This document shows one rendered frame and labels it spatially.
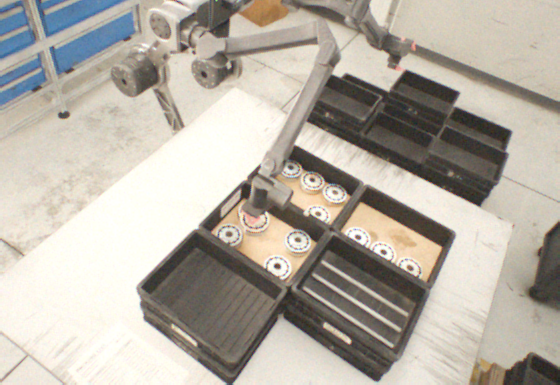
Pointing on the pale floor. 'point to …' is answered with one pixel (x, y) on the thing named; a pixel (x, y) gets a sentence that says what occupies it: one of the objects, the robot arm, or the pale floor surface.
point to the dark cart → (548, 267)
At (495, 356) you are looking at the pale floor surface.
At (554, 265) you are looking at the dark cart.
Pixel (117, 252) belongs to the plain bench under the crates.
